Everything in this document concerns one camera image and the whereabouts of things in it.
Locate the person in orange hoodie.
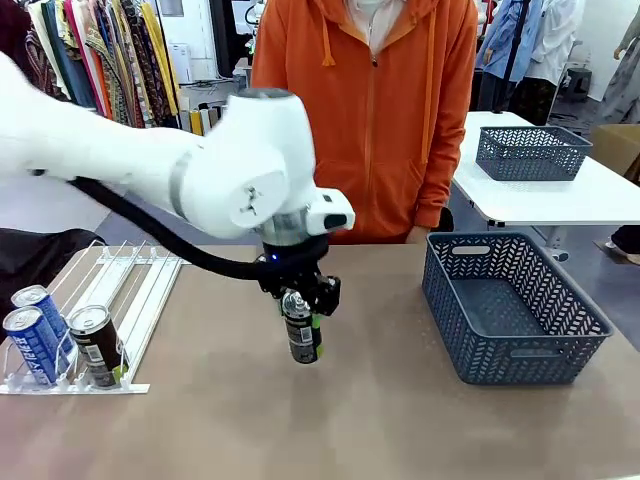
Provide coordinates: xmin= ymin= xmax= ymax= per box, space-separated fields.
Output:
xmin=250 ymin=0 xmax=480 ymax=245

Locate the dark brown drink can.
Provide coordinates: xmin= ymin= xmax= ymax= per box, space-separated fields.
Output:
xmin=67 ymin=304 xmax=130 ymax=390
xmin=280 ymin=289 xmax=325 ymax=365

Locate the mannequin in grey dress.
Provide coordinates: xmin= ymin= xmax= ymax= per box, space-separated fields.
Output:
xmin=597 ymin=9 xmax=640 ymax=126

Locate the black corrugated cable hose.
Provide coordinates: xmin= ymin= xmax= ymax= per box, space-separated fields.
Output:
xmin=29 ymin=168 xmax=267 ymax=282

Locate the mannequin in white coat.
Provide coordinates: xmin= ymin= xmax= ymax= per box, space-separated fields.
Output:
xmin=514 ymin=0 xmax=586 ymax=127

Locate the black stool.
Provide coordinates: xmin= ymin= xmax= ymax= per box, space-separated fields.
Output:
xmin=564 ymin=64 xmax=594 ymax=104

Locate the black stand pole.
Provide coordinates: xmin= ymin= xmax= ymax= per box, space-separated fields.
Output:
xmin=492 ymin=0 xmax=532 ymax=115

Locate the large blue-grey plastic basket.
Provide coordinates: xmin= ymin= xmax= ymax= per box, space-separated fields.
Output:
xmin=421 ymin=230 xmax=615 ymax=386

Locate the bystander leg with shoe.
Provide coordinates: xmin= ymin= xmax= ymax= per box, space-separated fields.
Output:
xmin=603 ymin=224 xmax=640 ymax=266

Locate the yellow hanging garment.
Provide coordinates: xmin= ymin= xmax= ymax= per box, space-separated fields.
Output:
xmin=139 ymin=2 xmax=180 ymax=117

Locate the brown patterned hanging garment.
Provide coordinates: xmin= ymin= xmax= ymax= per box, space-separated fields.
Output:
xmin=112 ymin=0 xmax=167 ymax=127

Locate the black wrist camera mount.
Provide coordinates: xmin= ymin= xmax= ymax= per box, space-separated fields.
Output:
xmin=317 ymin=274 xmax=344 ymax=317

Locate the teal hanging garment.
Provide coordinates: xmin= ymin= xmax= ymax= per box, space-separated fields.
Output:
xmin=42 ymin=0 xmax=95 ymax=109

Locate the white side table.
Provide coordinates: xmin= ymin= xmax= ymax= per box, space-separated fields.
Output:
xmin=451 ymin=110 xmax=640 ymax=262

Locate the black cloth cover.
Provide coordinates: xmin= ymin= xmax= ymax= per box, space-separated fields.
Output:
xmin=0 ymin=227 xmax=107 ymax=317

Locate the dark red hanging garment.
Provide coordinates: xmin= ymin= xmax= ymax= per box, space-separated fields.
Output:
xmin=0 ymin=0 xmax=32 ymax=84

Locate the mannequin in blue shirt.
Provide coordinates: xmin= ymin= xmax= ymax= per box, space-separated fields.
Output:
xmin=473 ymin=0 xmax=546 ymax=114

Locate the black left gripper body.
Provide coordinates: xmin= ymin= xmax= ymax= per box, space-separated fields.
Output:
xmin=254 ymin=242 xmax=330 ymax=307

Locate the white wire can dispenser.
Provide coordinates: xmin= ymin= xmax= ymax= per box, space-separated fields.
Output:
xmin=0 ymin=240 xmax=201 ymax=396

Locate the blue drink can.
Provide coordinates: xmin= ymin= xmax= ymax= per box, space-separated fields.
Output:
xmin=10 ymin=284 xmax=75 ymax=346
xmin=2 ymin=305 xmax=76 ymax=386

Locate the person's left forearm orange sleeve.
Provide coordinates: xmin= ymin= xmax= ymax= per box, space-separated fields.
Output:
xmin=413 ymin=99 xmax=480 ymax=232

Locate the cardboard box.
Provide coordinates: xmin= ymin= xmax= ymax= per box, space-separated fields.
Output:
xmin=589 ymin=123 xmax=640 ymax=184

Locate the white air purifier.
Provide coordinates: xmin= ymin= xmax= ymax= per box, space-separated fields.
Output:
xmin=167 ymin=42 xmax=194 ymax=85

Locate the small blue-grey plastic basket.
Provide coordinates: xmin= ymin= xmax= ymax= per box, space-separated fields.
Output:
xmin=474 ymin=125 xmax=594 ymax=182

